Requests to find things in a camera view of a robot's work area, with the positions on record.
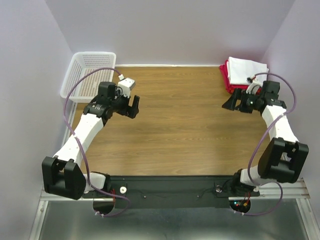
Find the white t-shirt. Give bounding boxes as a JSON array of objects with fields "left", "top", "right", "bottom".
[{"left": 227, "top": 56, "right": 269, "bottom": 86}]

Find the white plastic basket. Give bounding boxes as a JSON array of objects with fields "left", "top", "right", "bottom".
[{"left": 59, "top": 51, "right": 117, "bottom": 103}]

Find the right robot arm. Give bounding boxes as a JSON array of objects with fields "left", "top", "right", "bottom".
[{"left": 222, "top": 80, "right": 309, "bottom": 195}]

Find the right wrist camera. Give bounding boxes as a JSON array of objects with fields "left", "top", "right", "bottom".
[{"left": 246, "top": 75, "right": 263, "bottom": 95}]

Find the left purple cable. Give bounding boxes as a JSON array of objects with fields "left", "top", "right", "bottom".
[{"left": 62, "top": 67, "right": 131, "bottom": 218}]

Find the aluminium rail frame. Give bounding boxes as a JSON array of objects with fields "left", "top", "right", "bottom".
[{"left": 41, "top": 103, "right": 320, "bottom": 240}]

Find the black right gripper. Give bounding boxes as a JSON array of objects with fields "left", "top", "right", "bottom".
[{"left": 221, "top": 87, "right": 263, "bottom": 114}]

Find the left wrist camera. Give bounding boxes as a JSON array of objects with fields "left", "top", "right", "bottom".
[{"left": 117, "top": 77, "right": 136, "bottom": 99}]

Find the folded red t-shirt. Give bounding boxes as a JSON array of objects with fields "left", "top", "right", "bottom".
[{"left": 219, "top": 60, "right": 248, "bottom": 94}]

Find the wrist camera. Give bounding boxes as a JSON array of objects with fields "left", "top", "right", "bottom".
[
  {"left": 117, "top": 77, "right": 136, "bottom": 99},
  {"left": 246, "top": 75, "right": 263, "bottom": 95}
]

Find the purple cable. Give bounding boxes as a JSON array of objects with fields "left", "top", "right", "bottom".
[
  {"left": 233, "top": 72, "right": 298, "bottom": 216},
  {"left": 62, "top": 67, "right": 131, "bottom": 218}
]

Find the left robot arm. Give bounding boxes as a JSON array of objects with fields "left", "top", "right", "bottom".
[{"left": 41, "top": 78, "right": 140, "bottom": 200}]

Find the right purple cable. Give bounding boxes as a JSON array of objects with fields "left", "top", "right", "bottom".
[{"left": 233, "top": 72, "right": 298, "bottom": 216}]

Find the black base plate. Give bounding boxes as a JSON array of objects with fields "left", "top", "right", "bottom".
[{"left": 80, "top": 175, "right": 260, "bottom": 217}]

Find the circuit board with leds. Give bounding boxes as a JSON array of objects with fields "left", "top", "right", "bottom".
[{"left": 231, "top": 200, "right": 251, "bottom": 210}]

